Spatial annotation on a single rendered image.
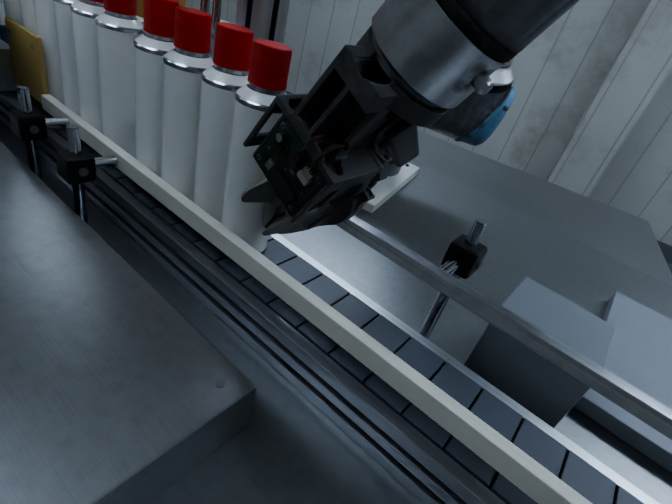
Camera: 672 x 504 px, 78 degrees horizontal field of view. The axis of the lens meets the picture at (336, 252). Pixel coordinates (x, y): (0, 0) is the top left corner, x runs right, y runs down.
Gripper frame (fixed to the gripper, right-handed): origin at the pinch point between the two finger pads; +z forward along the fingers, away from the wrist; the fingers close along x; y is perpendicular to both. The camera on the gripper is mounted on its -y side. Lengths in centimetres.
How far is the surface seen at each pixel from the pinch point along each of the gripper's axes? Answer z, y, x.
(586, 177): 44, -322, 31
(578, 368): -16.0, -2.4, 23.3
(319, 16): 131, -289, -205
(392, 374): -6.6, 4.6, 16.9
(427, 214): 8.8, -40.4, 5.4
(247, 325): 5.2, 5.9, 7.4
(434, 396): -8.9, 4.5, 19.5
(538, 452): -10.0, -1.2, 28.3
